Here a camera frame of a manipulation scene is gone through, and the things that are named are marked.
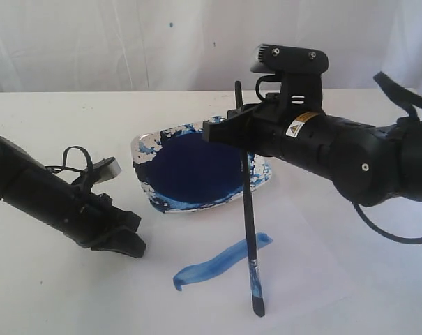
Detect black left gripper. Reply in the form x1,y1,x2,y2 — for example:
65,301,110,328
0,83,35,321
59,181,146,258

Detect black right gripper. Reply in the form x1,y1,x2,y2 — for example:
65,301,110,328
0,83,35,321
202,92,329,165

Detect black paintbrush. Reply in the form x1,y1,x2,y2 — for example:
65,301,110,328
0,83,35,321
234,80,266,318

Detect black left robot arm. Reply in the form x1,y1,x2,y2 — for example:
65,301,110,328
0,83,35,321
0,136,146,258

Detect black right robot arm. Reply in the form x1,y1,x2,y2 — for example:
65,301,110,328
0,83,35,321
203,94,422,207

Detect white square paint dish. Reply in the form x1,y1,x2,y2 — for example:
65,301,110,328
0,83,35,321
129,115,274,214

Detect white paper sheet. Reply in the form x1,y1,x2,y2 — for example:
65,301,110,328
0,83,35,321
128,203,352,334

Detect white backdrop curtain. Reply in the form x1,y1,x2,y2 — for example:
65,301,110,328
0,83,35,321
0,1,422,93

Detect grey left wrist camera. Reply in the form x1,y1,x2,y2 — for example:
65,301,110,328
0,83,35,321
93,157,122,184

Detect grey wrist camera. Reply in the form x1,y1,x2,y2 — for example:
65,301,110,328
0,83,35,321
250,44,329,75
93,157,122,184

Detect black left camera cable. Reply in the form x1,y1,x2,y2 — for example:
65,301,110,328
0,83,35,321
43,146,95,189

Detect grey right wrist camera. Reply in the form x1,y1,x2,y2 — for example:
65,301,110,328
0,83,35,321
250,44,329,75

